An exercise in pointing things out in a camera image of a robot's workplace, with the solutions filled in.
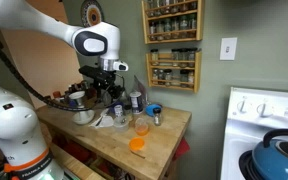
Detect black robot cable conduit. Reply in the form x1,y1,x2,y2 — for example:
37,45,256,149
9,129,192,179
0,31,95,112

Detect small clear plastic container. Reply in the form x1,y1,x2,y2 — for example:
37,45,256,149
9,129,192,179
113,116,129,132

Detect upper wooden spice rack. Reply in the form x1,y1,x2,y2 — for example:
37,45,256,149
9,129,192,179
142,0,205,44

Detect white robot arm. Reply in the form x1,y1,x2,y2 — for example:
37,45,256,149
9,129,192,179
0,0,128,180

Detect blue tea kettle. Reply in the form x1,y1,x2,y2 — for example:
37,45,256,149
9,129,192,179
252,129,288,180

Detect white cylindrical salt canister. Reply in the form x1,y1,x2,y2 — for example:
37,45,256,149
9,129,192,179
130,91,143,114

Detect wooden butcher block cart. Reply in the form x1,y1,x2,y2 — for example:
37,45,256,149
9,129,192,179
36,106,192,180

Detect clear cup orange liquid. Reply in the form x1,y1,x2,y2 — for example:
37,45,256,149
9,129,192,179
135,118,149,136

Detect white wall light switch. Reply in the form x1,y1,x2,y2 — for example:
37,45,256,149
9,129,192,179
220,37,238,61

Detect white funnel stand in bowl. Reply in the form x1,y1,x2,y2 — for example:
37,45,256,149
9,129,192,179
69,91,95,125

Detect wooden spice rack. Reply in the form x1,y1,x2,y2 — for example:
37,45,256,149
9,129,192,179
146,48,202,93
142,0,205,44

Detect lower wooden spice rack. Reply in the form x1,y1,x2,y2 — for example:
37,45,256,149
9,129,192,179
146,48,202,93

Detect glass spice shaker black lid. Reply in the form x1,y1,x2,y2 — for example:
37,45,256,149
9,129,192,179
153,108,161,126

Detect white stove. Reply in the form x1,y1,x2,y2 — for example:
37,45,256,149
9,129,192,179
220,87,288,180

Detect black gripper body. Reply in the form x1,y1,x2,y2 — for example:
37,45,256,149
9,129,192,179
79,65,115,89

